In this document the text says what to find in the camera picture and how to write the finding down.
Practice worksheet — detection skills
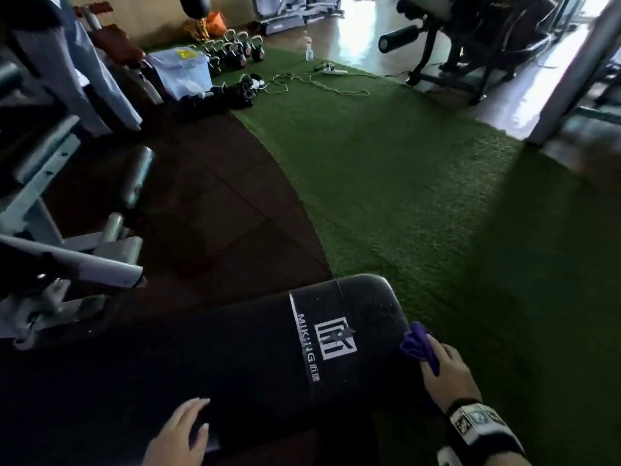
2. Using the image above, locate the person's right hand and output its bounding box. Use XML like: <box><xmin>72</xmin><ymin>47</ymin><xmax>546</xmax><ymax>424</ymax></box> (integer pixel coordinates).
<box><xmin>419</xmin><ymin>334</ymin><xmax>484</xmax><ymax>416</ymax></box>

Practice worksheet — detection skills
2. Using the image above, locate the person's left hand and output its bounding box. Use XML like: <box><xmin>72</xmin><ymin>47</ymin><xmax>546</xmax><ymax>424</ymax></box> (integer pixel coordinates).
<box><xmin>141</xmin><ymin>397</ymin><xmax>212</xmax><ymax>466</ymax></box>

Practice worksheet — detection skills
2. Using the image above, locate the purple cleaning cloth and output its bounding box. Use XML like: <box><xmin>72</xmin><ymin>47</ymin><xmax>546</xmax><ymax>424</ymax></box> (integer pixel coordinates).
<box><xmin>399</xmin><ymin>321</ymin><xmax>441</xmax><ymax>377</ymax></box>

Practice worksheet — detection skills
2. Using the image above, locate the grey adjacent bench frame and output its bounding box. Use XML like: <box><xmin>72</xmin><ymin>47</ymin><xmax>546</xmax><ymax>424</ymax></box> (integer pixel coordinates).
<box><xmin>0</xmin><ymin>58</ymin><xmax>156</xmax><ymax>353</ymax></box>

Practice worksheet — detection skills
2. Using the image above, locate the black weight machine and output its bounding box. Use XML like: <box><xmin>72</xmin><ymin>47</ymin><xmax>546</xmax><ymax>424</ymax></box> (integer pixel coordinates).
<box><xmin>377</xmin><ymin>0</ymin><xmax>583</xmax><ymax>105</ymax></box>

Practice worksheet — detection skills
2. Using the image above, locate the person's right forearm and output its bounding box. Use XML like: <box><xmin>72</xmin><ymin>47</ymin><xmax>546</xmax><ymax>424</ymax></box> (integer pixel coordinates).
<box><xmin>490</xmin><ymin>450</ymin><xmax>534</xmax><ymax>466</ymax></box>

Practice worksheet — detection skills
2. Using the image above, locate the black right wristband with markers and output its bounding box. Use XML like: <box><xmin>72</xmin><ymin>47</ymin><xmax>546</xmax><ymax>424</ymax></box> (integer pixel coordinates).
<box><xmin>445</xmin><ymin>397</ymin><xmax>527</xmax><ymax>466</ymax></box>

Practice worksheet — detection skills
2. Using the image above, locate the grey metal pillar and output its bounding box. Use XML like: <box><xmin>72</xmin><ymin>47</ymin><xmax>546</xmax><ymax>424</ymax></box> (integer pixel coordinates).
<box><xmin>526</xmin><ymin>0</ymin><xmax>621</xmax><ymax>147</ymax></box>

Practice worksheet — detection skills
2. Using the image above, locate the pile of black dumbbells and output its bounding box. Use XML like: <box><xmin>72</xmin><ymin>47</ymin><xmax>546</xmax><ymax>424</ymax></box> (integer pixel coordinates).
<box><xmin>174</xmin><ymin>74</ymin><xmax>265</xmax><ymax>123</ymax></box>

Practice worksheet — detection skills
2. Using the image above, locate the clear plastic storage box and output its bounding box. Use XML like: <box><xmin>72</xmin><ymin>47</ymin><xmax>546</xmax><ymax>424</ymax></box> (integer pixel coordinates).
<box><xmin>145</xmin><ymin>47</ymin><xmax>214</xmax><ymax>102</ymax></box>

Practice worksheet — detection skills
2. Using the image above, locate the row of black kettlebells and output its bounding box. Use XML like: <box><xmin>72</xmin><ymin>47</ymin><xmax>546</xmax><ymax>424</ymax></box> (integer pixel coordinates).
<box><xmin>186</xmin><ymin>28</ymin><xmax>267</xmax><ymax>77</ymax></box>

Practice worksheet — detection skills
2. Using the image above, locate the grey elliptical machine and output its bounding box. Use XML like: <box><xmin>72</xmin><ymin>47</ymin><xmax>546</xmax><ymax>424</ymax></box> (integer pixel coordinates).
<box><xmin>250</xmin><ymin>0</ymin><xmax>345</xmax><ymax>37</ymax></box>

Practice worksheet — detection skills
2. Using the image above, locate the orange bag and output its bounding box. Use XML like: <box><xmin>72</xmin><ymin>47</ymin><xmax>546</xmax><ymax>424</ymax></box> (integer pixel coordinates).
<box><xmin>183</xmin><ymin>10</ymin><xmax>228</xmax><ymax>43</ymax></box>

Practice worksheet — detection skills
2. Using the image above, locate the black punching bag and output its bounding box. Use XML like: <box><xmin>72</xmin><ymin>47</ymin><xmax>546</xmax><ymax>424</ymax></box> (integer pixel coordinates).
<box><xmin>177</xmin><ymin>0</ymin><xmax>213</xmax><ymax>20</ymax></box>

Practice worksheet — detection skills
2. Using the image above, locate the white cable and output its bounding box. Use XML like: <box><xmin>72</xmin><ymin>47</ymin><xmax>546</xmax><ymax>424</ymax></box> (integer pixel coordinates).
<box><xmin>261</xmin><ymin>70</ymin><xmax>379</xmax><ymax>98</ymax></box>

